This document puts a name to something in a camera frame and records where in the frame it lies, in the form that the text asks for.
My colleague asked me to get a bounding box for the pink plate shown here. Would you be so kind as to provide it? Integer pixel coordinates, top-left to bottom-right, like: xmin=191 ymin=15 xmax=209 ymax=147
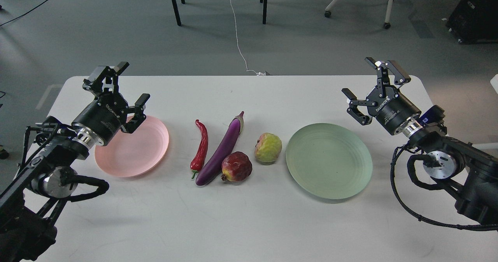
xmin=95 ymin=116 xmax=169 ymax=178

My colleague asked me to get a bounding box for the black equipment case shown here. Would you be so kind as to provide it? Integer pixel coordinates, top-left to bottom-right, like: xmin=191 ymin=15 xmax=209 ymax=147
xmin=446 ymin=0 xmax=498 ymax=44

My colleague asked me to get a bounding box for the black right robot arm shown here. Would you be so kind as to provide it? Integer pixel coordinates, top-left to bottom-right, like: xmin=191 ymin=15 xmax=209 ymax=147
xmin=342 ymin=57 xmax=498 ymax=231

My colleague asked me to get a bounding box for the red pomegranate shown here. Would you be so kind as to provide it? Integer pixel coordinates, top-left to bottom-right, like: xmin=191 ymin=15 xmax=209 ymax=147
xmin=221 ymin=151 xmax=253 ymax=182

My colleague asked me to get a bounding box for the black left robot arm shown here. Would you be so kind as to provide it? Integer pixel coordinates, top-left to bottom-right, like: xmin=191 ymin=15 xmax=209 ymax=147
xmin=0 ymin=62 xmax=150 ymax=262

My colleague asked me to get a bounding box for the white cable on floor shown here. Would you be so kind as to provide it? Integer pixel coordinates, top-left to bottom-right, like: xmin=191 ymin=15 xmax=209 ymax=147
xmin=224 ymin=0 xmax=266 ymax=76

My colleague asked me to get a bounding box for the green plate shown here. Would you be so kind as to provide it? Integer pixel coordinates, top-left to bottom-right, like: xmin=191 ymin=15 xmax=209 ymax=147
xmin=285 ymin=123 xmax=373 ymax=200

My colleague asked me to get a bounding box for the purple eggplant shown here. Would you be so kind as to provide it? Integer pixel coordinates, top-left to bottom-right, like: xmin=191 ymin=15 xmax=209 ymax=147
xmin=195 ymin=111 xmax=244 ymax=186

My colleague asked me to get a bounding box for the red chili pepper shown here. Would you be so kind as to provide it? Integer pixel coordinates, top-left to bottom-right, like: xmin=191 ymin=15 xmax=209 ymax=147
xmin=190 ymin=120 xmax=209 ymax=179

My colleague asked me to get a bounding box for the yellow-green apple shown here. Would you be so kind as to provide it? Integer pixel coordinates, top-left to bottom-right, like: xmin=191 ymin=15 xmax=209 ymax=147
xmin=254 ymin=132 xmax=282 ymax=164

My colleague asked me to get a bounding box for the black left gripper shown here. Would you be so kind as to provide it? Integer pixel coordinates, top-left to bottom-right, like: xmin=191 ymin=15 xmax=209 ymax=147
xmin=71 ymin=62 xmax=151 ymax=146

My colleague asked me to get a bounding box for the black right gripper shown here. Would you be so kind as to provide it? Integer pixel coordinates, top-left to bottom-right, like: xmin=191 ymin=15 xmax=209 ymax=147
xmin=342 ymin=57 xmax=421 ymax=135

